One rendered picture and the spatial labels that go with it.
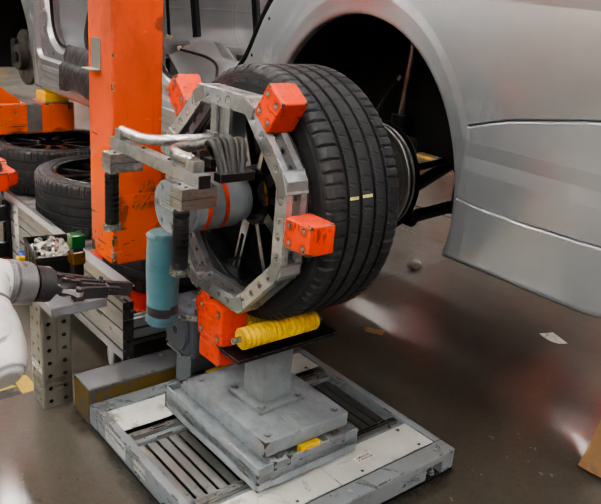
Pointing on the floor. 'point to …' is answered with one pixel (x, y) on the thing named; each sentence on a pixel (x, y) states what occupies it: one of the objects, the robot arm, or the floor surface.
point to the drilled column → (51, 357)
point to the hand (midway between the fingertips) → (116, 288)
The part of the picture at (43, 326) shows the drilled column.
